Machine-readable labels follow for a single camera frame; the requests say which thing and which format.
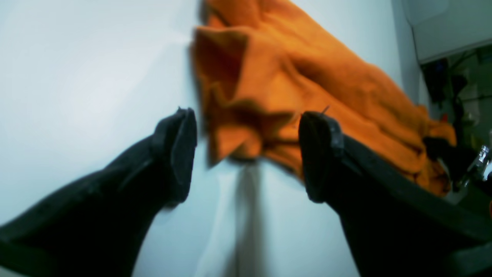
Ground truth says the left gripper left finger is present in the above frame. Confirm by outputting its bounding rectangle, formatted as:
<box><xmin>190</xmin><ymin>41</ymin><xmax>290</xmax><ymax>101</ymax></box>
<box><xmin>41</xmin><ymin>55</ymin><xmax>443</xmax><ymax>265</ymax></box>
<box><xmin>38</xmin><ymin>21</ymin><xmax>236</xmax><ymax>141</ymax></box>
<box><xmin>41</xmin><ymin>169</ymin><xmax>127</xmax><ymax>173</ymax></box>
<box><xmin>0</xmin><ymin>108</ymin><xmax>198</xmax><ymax>277</ymax></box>

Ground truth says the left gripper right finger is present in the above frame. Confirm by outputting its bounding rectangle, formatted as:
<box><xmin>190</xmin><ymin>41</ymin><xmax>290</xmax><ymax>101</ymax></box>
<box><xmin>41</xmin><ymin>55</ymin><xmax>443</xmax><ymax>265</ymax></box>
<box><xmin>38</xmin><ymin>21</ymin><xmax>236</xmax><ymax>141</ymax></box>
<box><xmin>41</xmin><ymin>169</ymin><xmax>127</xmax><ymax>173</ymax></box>
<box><xmin>298</xmin><ymin>112</ymin><xmax>491</xmax><ymax>277</ymax></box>

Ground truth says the orange t-shirt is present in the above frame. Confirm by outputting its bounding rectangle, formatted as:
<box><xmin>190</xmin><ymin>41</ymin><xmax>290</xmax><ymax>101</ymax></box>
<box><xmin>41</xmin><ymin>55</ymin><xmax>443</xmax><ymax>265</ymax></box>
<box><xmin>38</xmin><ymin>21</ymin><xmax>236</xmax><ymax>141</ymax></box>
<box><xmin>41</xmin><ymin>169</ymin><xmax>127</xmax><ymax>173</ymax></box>
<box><xmin>192</xmin><ymin>0</ymin><xmax>457</xmax><ymax>197</ymax></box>

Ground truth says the white panel right corner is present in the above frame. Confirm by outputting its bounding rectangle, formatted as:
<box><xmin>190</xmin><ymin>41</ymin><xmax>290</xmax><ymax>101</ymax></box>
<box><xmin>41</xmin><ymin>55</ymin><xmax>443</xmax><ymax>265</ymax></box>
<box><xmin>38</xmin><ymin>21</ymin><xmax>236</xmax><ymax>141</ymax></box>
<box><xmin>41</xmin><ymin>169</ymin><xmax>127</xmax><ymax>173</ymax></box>
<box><xmin>402</xmin><ymin>0</ymin><xmax>492</xmax><ymax>64</ymax></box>

